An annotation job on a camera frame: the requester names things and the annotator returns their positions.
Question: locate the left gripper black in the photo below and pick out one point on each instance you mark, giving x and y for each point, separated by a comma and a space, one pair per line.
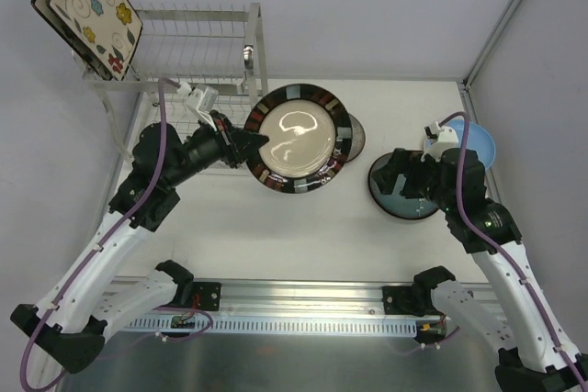
230, 141

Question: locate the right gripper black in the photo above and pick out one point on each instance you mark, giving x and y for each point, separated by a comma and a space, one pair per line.
406, 179

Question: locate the square floral plate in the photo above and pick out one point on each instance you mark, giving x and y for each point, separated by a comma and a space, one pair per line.
110, 28
75, 43

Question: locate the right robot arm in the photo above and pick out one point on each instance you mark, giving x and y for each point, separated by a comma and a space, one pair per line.
533, 351

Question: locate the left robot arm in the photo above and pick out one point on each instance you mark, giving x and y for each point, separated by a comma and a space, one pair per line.
74, 321

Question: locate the steel two-tier dish rack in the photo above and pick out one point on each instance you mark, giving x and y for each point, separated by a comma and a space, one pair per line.
190, 60

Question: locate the teal round glazed plate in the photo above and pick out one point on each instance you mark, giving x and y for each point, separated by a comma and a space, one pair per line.
395, 204

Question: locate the round plate dark patterned rim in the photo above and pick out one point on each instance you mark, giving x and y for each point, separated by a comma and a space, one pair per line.
310, 137

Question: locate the light blue round plate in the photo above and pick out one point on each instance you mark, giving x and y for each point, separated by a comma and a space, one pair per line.
479, 140

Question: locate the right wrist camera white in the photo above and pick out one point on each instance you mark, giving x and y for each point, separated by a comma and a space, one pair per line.
441, 139

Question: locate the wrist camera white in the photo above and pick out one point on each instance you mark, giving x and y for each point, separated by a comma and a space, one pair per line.
441, 139
199, 99

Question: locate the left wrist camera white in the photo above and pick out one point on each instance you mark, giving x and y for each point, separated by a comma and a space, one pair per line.
199, 99

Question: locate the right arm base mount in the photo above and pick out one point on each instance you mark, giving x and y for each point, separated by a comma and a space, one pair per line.
398, 300

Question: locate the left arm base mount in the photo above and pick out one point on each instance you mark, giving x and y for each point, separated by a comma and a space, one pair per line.
206, 296

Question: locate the aluminium mounting rail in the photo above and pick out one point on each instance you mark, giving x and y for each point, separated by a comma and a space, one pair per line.
304, 299

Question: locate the white slotted cable duct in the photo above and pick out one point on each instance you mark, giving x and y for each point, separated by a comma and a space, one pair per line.
370, 327

